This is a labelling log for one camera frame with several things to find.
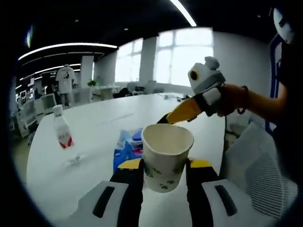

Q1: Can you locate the blue plastic packet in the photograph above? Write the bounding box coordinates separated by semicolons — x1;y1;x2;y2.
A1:
113;139;144;172

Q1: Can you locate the white tabletop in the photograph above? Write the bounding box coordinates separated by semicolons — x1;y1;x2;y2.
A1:
25;92;229;227

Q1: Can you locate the straight ceiling light strip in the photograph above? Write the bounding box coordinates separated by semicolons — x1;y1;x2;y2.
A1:
169;0;197;27

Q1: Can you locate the large window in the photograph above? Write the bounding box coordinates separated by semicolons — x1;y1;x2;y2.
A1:
115;27;214;86

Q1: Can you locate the clear plastic bottle red label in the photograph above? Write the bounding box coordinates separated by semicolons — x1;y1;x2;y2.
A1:
52;104;75;150

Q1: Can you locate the white chest device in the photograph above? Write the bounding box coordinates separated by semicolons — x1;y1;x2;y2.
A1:
272;6;296;45

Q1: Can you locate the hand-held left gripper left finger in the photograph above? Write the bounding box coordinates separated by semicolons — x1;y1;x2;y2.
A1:
68;158;145;227

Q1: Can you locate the person's right hand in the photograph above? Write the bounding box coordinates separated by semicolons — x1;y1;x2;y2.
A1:
216;83;240;118

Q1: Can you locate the white paper cup green print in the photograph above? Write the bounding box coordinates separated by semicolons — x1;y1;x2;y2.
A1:
141;124;195;193

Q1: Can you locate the grey mesh chair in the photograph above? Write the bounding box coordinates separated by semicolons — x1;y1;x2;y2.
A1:
223;122;299;220

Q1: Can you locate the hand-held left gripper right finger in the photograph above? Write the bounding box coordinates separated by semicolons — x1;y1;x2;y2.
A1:
186;158;256;227

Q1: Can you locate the curved ceiling light strip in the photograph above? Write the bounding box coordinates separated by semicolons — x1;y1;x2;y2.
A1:
18;42;118;61

